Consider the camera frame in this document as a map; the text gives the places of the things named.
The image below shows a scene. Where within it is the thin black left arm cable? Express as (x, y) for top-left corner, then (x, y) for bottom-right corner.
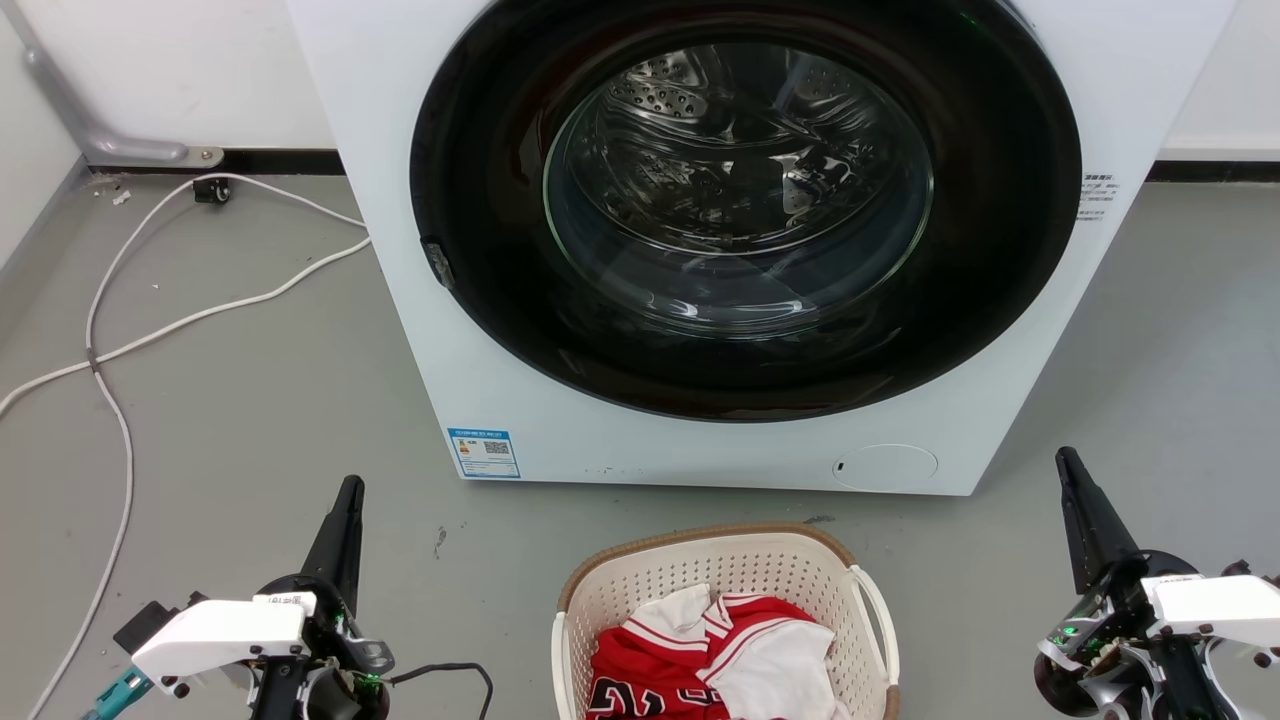
(386, 661), (496, 720)

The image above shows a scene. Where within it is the teal cable connector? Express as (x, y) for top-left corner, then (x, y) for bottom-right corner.
(82, 667), (154, 720)

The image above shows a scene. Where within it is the round black washing machine door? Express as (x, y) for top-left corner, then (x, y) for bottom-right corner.
(410, 0), (1084, 423)

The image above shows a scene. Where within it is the round white filter cover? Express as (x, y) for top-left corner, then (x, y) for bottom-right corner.
(832, 444), (939, 492)

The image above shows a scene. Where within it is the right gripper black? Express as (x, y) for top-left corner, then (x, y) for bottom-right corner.
(1033, 447), (1203, 720)

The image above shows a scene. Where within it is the white front-load washing machine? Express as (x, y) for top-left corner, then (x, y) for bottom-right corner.
(285, 0), (1239, 498)

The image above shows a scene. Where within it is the grey wall pipe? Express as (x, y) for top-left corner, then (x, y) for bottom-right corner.
(0, 0), (226, 168)

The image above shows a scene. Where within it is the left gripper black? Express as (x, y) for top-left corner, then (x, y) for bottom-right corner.
(252, 476), (397, 720)

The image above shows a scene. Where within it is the white power cable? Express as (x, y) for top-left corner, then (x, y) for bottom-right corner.
(0, 236), (373, 419)

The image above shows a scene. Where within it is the small text warning sticker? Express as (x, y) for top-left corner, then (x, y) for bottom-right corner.
(1077, 172), (1120, 224)

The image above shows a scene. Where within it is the red and white jersey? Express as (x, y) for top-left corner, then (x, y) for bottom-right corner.
(586, 585), (841, 720)

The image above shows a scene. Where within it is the cream plastic laundry basket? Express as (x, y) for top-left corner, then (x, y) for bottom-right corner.
(551, 522), (901, 720)

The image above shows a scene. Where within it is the white garment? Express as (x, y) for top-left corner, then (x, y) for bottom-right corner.
(708, 620), (839, 720)

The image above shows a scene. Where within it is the long looping white cable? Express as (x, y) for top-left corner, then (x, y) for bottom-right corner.
(25, 172), (369, 720)

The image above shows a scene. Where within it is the blue energy label sticker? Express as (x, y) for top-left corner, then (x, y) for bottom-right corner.
(447, 428), (522, 480)

